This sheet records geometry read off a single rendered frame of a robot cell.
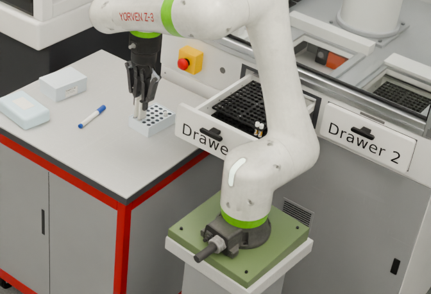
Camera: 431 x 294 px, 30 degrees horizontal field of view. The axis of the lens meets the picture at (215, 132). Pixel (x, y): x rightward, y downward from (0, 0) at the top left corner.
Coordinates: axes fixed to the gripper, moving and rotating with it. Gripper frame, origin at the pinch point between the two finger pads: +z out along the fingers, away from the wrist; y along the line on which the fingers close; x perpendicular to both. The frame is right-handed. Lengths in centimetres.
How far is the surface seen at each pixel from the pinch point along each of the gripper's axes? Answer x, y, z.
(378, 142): 34, 63, -4
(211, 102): 12.4, 17.2, -5.0
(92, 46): 32, -55, 13
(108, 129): -7.3, -6.2, 7.8
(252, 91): 25.8, 22.5, -5.9
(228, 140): 0.2, 33.6, -5.1
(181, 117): -0.9, 16.7, -5.2
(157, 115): 6.2, 1.7, 4.6
